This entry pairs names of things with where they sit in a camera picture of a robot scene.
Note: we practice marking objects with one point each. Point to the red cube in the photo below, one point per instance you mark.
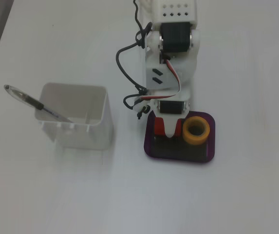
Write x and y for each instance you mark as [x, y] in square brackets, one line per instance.
[158, 128]

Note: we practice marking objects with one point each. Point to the yellow tape roll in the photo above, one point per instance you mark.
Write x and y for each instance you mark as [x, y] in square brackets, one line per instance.
[196, 141]

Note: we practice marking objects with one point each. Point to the black ballpoint pen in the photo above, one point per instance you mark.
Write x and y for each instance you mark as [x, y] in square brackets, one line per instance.
[32, 100]

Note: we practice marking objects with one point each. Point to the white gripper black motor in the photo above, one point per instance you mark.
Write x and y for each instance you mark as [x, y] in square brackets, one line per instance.
[171, 106]

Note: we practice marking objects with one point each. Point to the white plastic pen holder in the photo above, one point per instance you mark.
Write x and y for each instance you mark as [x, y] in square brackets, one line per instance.
[85, 139]

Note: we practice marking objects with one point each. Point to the purple metal tray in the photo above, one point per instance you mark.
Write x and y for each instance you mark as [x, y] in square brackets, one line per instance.
[149, 146]

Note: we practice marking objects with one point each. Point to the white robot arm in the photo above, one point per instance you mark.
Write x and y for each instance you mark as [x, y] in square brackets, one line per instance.
[188, 68]

